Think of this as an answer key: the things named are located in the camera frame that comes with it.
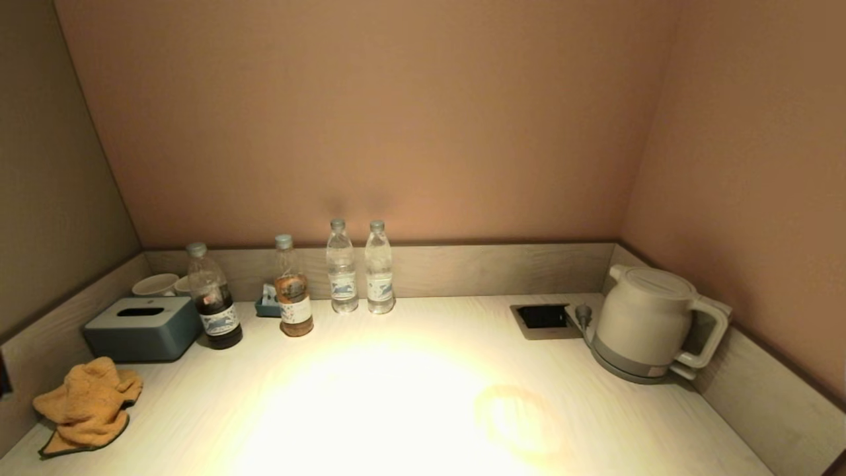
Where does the orange microfibre cloth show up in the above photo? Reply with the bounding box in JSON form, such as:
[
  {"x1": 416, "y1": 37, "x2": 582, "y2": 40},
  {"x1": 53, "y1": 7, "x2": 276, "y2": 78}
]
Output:
[{"x1": 33, "y1": 357, "x2": 144, "y2": 458}]

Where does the clear water bottle blue label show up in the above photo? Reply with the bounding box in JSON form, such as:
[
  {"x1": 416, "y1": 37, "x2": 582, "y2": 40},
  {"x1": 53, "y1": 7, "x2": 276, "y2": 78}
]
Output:
[
  {"x1": 326, "y1": 219, "x2": 360, "y2": 314},
  {"x1": 365, "y1": 220, "x2": 396, "y2": 315}
]

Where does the recessed black power socket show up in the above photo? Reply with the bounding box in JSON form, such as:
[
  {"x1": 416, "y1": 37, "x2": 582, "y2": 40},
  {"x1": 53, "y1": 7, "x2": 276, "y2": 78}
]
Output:
[{"x1": 510, "y1": 303, "x2": 584, "y2": 340}]

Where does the plastic bottle amber liquid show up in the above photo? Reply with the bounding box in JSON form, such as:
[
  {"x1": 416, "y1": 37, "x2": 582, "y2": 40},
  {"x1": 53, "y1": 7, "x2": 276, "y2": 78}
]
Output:
[{"x1": 274, "y1": 234, "x2": 315, "y2": 338}]

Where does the plastic bottle dark liquid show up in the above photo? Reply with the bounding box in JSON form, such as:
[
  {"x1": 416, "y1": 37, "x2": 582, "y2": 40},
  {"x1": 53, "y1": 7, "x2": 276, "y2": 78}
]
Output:
[{"x1": 186, "y1": 243, "x2": 244, "y2": 350}]

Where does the white electric kettle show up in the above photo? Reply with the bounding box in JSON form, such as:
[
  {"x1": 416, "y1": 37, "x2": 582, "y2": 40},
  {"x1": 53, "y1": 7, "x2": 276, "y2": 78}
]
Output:
[{"x1": 593, "y1": 264, "x2": 729, "y2": 372}]

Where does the grey kettle base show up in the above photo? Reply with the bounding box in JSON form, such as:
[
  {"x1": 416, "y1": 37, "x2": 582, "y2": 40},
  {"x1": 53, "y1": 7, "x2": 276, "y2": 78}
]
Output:
[{"x1": 588, "y1": 340, "x2": 698, "y2": 385}]

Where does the blue-grey tissue box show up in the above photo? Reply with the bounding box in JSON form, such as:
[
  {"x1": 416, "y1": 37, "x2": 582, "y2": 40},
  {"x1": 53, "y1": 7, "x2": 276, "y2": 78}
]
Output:
[{"x1": 83, "y1": 296, "x2": 204, "y2": 363}]

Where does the grey plug with cable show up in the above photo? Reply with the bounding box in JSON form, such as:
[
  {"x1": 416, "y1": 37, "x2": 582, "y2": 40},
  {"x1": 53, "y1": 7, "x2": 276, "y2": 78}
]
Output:
[{"x1": 574, "y1": 303, "x2": 597, "y2": 348}]

